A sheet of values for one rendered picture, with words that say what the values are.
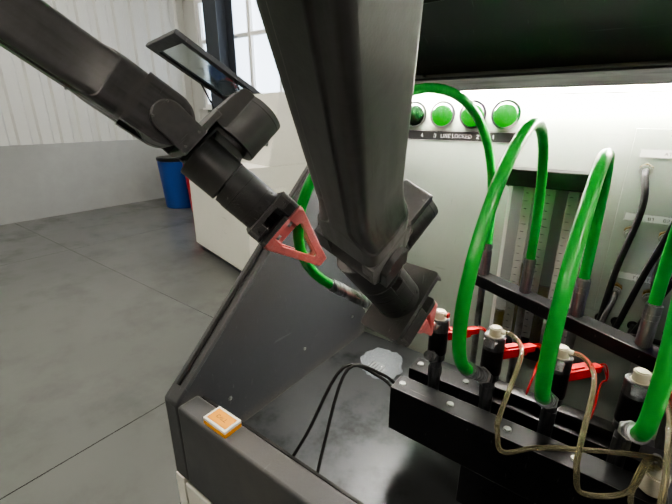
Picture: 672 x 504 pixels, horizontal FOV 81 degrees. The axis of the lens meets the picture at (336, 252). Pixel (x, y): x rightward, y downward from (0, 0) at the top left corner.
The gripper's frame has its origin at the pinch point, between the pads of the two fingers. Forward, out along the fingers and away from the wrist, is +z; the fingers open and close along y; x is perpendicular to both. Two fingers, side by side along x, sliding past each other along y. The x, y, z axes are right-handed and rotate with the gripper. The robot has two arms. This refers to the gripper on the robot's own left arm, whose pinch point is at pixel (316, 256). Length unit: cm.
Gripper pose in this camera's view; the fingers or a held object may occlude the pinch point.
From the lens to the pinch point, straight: 52.7
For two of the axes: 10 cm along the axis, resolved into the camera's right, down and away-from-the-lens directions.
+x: -6.4, 7.6, -0.7
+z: 7.3, 6.3, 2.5
